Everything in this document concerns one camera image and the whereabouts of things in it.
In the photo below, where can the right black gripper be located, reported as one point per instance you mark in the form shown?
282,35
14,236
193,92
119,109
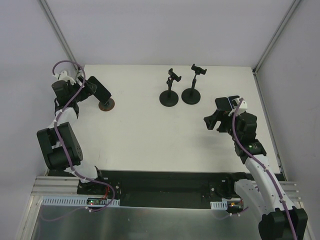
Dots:
222,118

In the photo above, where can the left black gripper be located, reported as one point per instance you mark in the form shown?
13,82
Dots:
86,87

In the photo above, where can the black phone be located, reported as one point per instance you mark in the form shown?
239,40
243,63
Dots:
101,93
223,104

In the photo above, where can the light blue cased phone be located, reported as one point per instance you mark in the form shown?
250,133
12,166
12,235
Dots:
232,98

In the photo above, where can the black round-base phone stand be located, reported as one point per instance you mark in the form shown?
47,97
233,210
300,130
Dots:
192,96

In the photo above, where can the wooden-base phone stand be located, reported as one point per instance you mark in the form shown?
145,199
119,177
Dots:
108,106

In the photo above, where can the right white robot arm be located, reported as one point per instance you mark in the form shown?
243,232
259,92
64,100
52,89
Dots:
277,216

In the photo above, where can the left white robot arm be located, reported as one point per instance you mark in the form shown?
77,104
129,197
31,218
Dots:
58,143

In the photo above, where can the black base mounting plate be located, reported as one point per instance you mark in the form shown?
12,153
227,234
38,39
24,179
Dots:
177,190

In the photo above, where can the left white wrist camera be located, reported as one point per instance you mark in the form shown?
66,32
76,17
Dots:
63,76

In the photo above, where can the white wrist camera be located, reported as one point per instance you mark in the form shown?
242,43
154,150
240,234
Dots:
238,106
63,76

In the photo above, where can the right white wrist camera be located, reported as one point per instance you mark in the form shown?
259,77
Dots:
238,106

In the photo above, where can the right white cable duct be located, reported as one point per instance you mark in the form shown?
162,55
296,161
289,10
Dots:
219,205

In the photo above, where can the white cable duct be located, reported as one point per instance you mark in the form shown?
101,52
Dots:
71,201
219,205

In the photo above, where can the left aluminium frame post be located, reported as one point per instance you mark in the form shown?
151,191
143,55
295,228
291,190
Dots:
48,12

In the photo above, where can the aluminium frame post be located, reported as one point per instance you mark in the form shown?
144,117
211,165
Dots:
295,4
48,12

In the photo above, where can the horizontal aluminium rail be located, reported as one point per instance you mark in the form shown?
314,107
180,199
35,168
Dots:
67,186

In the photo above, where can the left white cable duct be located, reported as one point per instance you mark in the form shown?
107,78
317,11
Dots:
71,201

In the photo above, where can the right aluminium frame post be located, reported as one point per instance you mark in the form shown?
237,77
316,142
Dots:
295,4

